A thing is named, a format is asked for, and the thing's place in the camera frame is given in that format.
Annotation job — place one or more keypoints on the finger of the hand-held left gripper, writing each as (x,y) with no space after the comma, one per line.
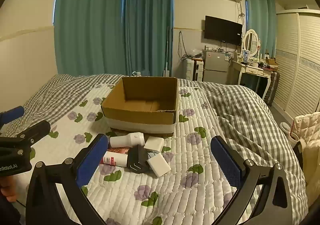
(13,113)
(37,129)

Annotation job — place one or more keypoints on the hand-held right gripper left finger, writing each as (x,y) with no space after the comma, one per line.
(92,162)

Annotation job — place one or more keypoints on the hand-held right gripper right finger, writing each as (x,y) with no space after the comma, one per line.
(225,162)

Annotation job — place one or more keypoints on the red and white tube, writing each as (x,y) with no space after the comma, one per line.
(112,160)

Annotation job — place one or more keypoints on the white bottle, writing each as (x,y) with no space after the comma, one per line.
(125,140)

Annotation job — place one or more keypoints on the black box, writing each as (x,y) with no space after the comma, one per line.
(136,158)

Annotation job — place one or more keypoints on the white power adapter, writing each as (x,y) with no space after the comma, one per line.
(153,143)

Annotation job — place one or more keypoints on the white rectangular block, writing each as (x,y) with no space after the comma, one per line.
(158,165)

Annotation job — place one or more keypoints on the person's left hand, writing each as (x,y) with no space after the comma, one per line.
(7,191)

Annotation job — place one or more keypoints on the white floral quilt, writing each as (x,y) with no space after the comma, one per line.
(195,190)

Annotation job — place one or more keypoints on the white trash bin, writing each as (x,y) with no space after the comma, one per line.
(285,127)

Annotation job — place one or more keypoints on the dark suitcase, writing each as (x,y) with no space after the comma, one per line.
(271,87)

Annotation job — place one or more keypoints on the cream padded jacket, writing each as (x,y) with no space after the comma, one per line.
(310,127)

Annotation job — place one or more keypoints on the white dressing table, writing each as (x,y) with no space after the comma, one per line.
(252,69)

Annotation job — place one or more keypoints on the small silver fridge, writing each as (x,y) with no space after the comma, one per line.
(215,65)

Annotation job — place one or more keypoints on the white suitcase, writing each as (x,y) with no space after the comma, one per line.
(190,69)

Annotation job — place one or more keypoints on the small brown cardboard box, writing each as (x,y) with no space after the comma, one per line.
(272,61)

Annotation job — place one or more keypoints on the green curtain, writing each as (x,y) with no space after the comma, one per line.
(87,27)
(260,15)
(148,27)

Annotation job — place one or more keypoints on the clear plastic bag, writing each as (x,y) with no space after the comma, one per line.
(195,53)

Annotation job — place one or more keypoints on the white louvered wardrobe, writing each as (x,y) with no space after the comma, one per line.
(300,65)

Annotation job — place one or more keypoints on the white oval vanity mirror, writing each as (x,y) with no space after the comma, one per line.
(250,41)

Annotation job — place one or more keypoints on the black television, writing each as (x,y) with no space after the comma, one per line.
(222,29)

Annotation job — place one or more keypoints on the small photo frame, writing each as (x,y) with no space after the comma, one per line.
(246,55)

